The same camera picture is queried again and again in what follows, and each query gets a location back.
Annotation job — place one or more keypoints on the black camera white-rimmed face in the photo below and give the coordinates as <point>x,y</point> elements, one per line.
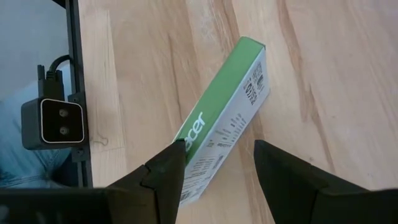
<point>62,121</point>

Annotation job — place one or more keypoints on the black aluminium table frame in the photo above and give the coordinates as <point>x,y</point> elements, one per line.
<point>74,46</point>

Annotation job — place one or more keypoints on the white box green edge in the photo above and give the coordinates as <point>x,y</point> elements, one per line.
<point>224,93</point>

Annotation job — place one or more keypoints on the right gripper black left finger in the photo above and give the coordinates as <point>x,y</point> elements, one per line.
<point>140,199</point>

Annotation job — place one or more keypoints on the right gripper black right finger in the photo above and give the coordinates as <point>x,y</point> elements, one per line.
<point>311,199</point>

